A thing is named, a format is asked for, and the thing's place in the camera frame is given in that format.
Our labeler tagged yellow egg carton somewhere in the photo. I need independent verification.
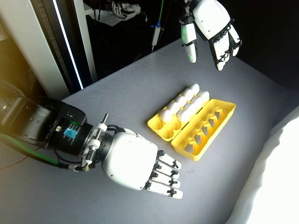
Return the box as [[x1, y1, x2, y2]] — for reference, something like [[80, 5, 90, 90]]
[[146, 92, 237, 161]]

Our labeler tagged white metal column frame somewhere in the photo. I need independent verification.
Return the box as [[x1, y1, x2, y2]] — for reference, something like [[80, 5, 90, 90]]
[[0, 0, 98, 98]]

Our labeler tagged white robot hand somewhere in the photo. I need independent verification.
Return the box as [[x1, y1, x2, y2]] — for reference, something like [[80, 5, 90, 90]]
[[178, 0, 242, 71], [101, 128, 184, 200]]

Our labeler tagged grey table cloth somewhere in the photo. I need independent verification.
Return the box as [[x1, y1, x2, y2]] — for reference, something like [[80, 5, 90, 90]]
[[0, 38, 299, 224]]

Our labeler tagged white fabric sheet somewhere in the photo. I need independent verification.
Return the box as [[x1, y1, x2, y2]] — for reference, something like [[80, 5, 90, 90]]
[[225, 100, 299, 224]]

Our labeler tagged white adapter with blue plug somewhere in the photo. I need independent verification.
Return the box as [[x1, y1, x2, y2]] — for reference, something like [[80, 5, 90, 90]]
[[150, 21, 164, 53]]

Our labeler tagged white flat board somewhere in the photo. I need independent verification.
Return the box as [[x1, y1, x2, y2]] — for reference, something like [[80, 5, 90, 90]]
[[85, 2, 124, 27]]

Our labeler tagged green cable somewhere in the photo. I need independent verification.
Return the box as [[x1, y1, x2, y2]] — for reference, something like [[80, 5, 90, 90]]
[[157, 0, 164, 24]]

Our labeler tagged spare skeletal robot hand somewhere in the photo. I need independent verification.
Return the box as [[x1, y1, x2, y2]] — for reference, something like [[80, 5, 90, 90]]
[[111, 0, 142, 21]]

